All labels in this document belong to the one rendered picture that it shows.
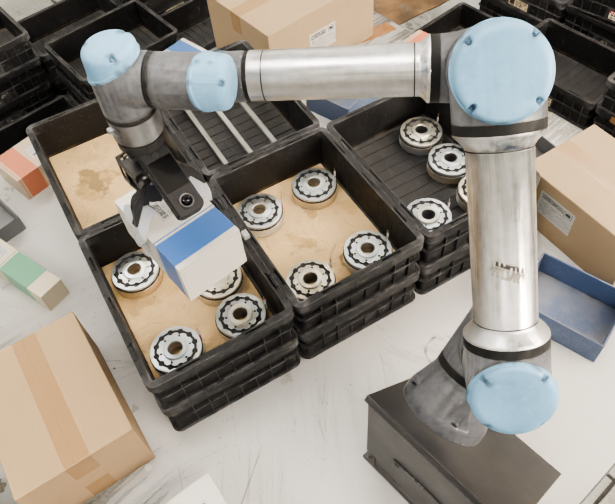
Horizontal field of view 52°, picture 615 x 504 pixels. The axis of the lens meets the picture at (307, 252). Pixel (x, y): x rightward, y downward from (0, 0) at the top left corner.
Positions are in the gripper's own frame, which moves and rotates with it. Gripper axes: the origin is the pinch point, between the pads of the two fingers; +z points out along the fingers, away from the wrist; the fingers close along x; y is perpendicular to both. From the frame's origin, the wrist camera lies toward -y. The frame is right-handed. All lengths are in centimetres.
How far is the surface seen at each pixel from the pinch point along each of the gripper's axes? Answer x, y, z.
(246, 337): 0.7, -15.6, 17.9
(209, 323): 2.0, -2.6, 27.8
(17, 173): 12, 72, 33
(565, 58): -173, 25, 73
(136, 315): 12.0, 9.4, 27.7
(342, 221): -35.4, -1.9, 27.8
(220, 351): 5.9, -14.6, 17.9
